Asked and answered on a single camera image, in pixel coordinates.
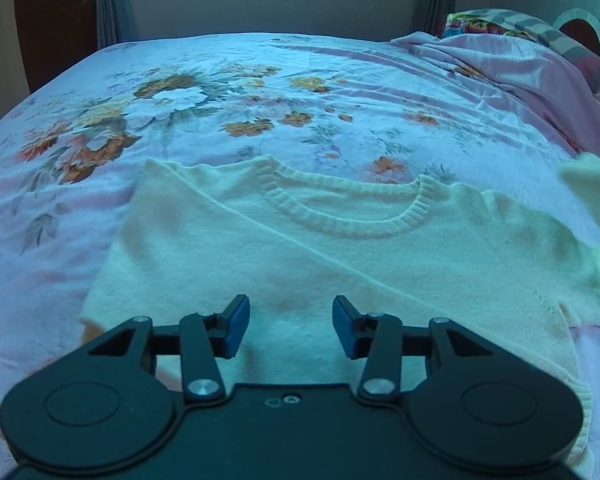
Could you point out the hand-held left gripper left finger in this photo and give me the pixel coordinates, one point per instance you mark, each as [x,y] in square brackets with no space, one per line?
[238,324]

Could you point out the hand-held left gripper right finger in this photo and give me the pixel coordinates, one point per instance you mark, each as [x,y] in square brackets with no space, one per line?
[344,325]

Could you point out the cream knit sweater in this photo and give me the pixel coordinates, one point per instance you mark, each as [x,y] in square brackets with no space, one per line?
[330,280]

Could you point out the pink quilt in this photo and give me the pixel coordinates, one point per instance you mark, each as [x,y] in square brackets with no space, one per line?
[510,75]

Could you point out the red-brown headboard with white trim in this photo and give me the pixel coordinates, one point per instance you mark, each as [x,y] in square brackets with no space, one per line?
[582,32]

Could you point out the colourful striped pillow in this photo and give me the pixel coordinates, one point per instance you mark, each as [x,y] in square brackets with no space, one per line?
[540,27]

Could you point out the floral bed sheet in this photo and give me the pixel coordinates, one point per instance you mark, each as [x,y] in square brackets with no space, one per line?
[130,125]

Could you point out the brown wooden door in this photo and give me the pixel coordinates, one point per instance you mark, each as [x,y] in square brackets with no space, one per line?
[55,20]

